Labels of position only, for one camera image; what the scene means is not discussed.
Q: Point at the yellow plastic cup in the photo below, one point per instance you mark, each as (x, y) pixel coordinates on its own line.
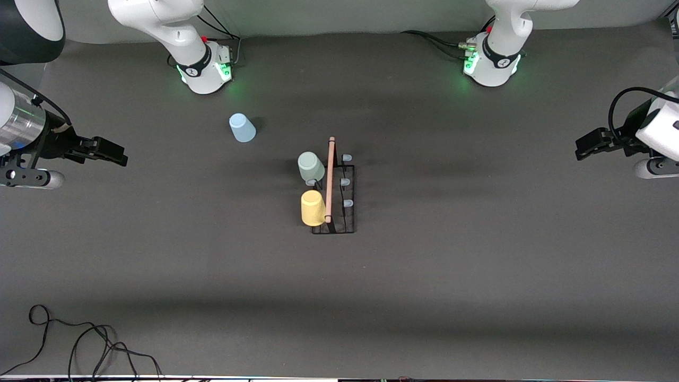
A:
(313, 208)

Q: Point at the pale green plastic cup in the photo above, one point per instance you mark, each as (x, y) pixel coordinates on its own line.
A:
(311, 166)

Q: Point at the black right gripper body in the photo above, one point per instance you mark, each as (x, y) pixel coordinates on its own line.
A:
(54, 144)

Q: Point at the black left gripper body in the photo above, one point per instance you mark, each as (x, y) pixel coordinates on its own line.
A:
(625, 139)

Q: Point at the light blue plastic cup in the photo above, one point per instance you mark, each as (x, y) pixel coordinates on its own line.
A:
(242, 128)

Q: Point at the dark grey table mat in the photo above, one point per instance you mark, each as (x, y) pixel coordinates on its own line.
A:
(424, 297)

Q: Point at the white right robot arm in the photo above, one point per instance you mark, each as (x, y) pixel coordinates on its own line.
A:
(185, 48)

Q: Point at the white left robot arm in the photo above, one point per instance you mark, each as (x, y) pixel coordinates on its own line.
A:
(498, 58)

